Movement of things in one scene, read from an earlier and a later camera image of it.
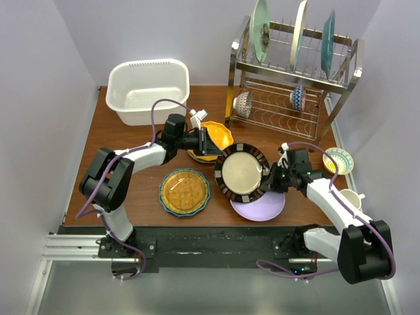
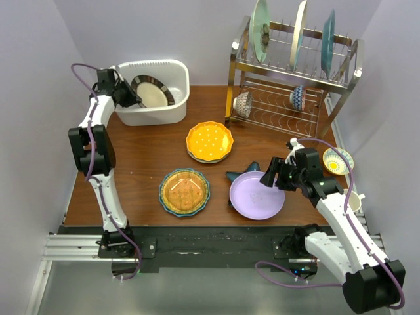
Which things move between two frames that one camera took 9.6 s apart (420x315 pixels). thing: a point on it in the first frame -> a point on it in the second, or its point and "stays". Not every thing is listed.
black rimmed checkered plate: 240,170 -> 152,93
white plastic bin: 132,86 stays
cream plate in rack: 298,35 stays
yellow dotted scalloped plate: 220,135 stays
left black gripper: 205,142 -> 132,98
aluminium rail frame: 68,248 stays
